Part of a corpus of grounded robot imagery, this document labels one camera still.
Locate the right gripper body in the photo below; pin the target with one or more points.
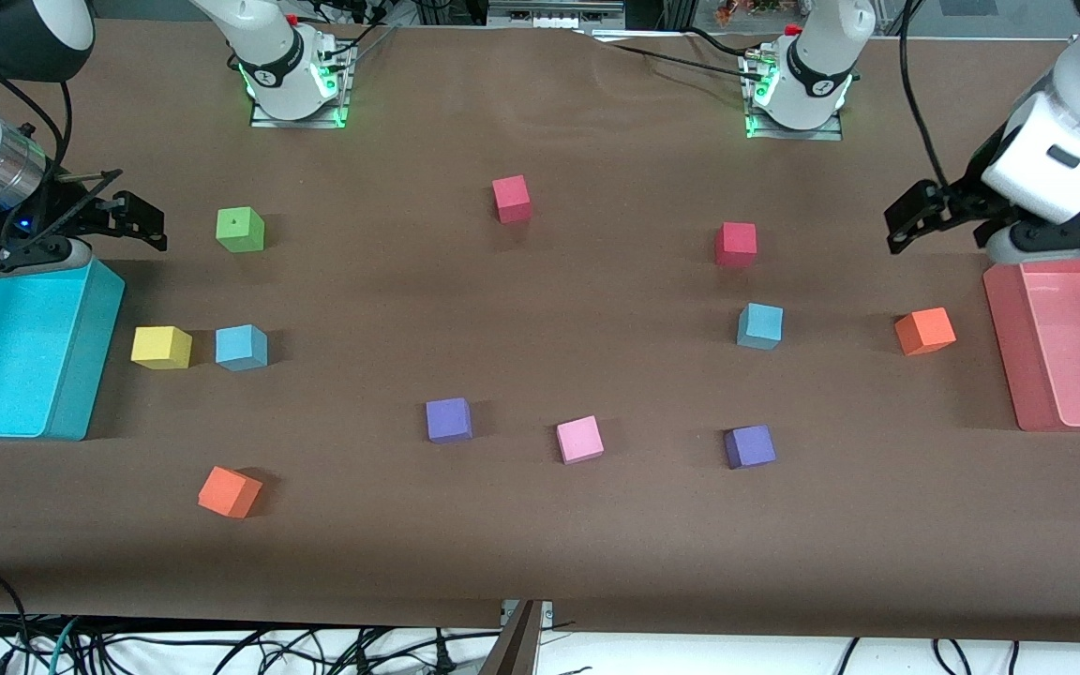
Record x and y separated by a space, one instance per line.
63 203

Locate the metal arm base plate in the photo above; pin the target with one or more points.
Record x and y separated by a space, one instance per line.
343 94
835 129

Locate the red foam block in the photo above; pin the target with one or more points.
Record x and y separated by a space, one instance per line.
736 245
511 199

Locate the light blue foam block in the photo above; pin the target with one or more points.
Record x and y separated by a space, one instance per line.
241 348
760 326

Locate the yellow foam block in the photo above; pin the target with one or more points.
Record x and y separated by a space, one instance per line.
161 347

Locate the silver table edge bracket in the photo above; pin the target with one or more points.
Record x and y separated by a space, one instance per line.
547 611

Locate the pink plastic bin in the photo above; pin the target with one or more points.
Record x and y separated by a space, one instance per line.
1074 347

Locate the orange foam block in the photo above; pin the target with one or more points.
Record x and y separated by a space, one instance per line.
229 492
924 332

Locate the cyan plastic bin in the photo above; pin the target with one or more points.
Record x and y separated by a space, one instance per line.
6 347

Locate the pink foam block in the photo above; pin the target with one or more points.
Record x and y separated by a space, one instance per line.
580 440

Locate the brown table cover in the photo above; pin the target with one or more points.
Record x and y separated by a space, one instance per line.
540 544

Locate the dark table leg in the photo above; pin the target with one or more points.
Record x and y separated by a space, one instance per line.
514 647

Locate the grey background device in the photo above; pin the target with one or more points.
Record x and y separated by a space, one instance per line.
554 13

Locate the purple foam block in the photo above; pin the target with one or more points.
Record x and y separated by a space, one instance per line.
750 447
449 420

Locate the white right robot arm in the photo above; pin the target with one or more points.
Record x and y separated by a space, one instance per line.
263 52

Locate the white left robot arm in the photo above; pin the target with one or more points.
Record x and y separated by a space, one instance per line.
821 66

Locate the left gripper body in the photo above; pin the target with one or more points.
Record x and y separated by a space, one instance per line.
969 195

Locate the green foam block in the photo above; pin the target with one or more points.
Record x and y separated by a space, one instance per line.
240 231

